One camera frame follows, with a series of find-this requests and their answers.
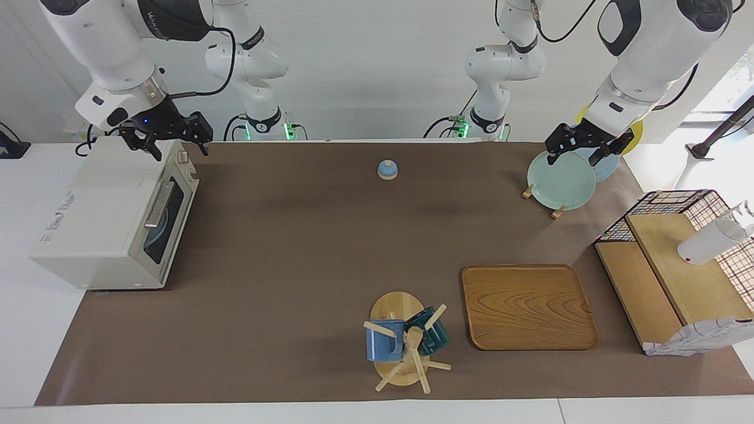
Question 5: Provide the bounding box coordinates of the beige toaster oven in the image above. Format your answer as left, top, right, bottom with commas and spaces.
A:
31, 137, 200, 290

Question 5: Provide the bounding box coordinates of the light blue racked plate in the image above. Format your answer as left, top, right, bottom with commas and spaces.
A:
574, 144, 621, 183

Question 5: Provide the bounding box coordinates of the pale green plate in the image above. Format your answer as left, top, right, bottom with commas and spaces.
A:
527, 150, 596, 211

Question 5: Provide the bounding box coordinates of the yellow plate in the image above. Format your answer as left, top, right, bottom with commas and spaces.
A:
576, 103, 644, 155

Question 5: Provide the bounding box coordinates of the wooden plate rack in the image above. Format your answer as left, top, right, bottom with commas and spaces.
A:
522, 183, 575, 220

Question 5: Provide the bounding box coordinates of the white power strip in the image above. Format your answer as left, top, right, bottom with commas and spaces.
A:
64, 115, 95, 142

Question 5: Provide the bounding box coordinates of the black pole stand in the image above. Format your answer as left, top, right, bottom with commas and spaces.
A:
686, 94, 754, 160

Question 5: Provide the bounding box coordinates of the black clamp device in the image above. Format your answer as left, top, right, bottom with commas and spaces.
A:
0, 122, 31, 160

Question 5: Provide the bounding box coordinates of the rectangular wooden tray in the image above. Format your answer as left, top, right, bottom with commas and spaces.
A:
461, 264, 600, 352

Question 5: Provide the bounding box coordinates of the brown table mat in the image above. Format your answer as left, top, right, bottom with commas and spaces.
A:
34, 140, 754, 407

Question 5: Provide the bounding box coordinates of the dark green mug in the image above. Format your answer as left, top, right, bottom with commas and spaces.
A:
404, 307, 450, 356

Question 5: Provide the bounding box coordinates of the wooden mug tree stand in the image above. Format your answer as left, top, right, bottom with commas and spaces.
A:
363, 291, 452, 394

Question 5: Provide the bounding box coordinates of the blue mug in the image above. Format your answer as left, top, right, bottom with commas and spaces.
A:
366, 319, 406, 362

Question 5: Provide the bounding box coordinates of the black looped power cable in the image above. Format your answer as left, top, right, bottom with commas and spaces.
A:
75, 124, 100, 157

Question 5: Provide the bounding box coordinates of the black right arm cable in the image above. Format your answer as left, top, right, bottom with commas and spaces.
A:
168, 24, 237, 99

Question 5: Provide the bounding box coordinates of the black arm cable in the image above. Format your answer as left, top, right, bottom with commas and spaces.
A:
495, 0, 702, 112
168, 24, 237, 99

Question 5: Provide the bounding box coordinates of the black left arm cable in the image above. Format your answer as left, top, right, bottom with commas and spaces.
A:
495, 0, 702, 112

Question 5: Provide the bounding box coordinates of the wooden shelf with wire mesh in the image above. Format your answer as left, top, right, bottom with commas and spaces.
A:
594, 190, 754, 357

